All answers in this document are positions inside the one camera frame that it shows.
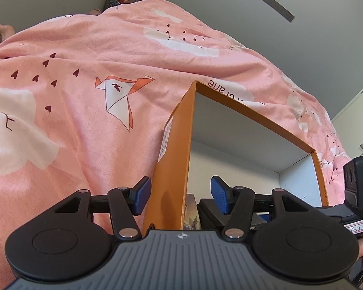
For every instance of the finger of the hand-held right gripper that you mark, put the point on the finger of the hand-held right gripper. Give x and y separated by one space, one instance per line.
330 213

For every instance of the orange cardboard box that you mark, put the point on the orange cardboard box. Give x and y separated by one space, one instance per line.
169 169

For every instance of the printed booklet inside box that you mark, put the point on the printed booklet inside box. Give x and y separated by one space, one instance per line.
192 214

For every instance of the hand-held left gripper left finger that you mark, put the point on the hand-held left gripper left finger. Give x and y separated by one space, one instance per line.
142 193

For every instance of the grey perforated metal strip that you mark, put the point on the grey perforated metal strip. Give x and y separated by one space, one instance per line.
276 6

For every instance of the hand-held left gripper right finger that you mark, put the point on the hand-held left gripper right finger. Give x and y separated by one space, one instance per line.
220 195

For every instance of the pink printed blanket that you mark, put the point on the pink printed blanket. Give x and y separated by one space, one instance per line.
78 111

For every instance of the black rectangular object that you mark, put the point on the black rectangular object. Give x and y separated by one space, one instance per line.
211 214

